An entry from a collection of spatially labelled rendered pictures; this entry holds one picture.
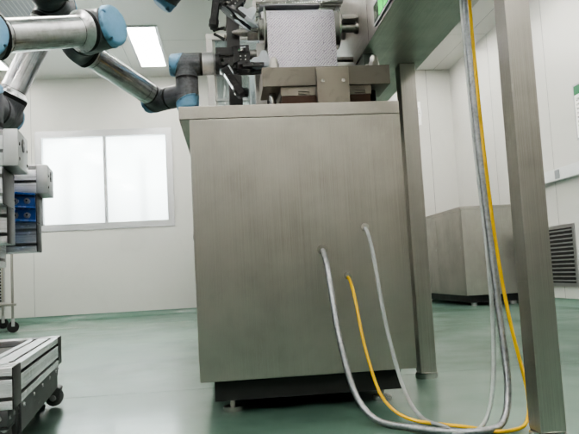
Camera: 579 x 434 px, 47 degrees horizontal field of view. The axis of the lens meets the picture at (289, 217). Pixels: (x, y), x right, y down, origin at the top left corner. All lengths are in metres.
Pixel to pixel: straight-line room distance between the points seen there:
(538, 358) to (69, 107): 7.15
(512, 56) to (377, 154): 0.56
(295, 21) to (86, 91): 6.02
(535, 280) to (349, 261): 0.61
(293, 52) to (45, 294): 6.09
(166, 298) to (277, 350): 5.88
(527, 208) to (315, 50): 1.05
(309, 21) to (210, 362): 1.18
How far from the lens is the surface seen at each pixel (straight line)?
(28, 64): 2.42
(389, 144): 2.01
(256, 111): 1.98
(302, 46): 2.32
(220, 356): 1.93
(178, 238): 7.77
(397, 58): 2.45
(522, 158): 1.57
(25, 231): 2.18
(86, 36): 1.94
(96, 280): 7.88
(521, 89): 1.61
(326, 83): 2.06
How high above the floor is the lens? 0.40
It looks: 5 degrees up
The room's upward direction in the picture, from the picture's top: 3 degrees counter-clockwise
